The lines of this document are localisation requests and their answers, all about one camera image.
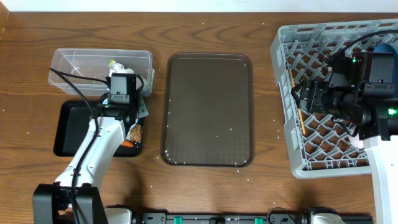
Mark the wooden chopstick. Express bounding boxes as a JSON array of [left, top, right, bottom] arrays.
[[289, 68, 306, 135]]

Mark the pink small cup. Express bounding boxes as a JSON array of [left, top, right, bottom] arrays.
[[349, 134, 364, 149]]

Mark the clear plastic bin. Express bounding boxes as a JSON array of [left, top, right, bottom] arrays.
[[50, 49, 155, 97]]

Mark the light blue rice bowl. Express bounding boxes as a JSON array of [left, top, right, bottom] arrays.
[[136, 96, 149, 119]]

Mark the dark blue plate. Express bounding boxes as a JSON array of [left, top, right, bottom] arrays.
[[373, 43, 397, 54]]

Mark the brown serving tray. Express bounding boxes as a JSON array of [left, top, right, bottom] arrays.
[[160, 53, 255, 169]]

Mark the yellow green snack wrapper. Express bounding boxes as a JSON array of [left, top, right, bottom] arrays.
[[108, 60, 116, 67]]

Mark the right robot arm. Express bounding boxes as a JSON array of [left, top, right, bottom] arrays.
[[291, 52, 397, 223]]

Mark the black waste tray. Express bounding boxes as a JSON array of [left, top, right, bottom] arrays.
[[53, 100, 145, 157]]

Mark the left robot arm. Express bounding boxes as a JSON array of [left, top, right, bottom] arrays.
[[32, 73, 144, 223]]

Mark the brown food scrap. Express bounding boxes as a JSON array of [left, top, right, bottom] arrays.
[[126, 124, 142, 143]]

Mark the orange carrot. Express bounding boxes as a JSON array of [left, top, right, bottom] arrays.
[[121, 140, 134, 147]]

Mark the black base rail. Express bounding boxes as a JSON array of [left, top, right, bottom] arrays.
[[132, 212, 374, 224]]

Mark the white napkin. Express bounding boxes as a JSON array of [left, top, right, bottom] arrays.
[[108, 62, 149, 90]]

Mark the grey dishwasher rack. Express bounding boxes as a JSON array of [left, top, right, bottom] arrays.
[[270, 19, 397, 179]]

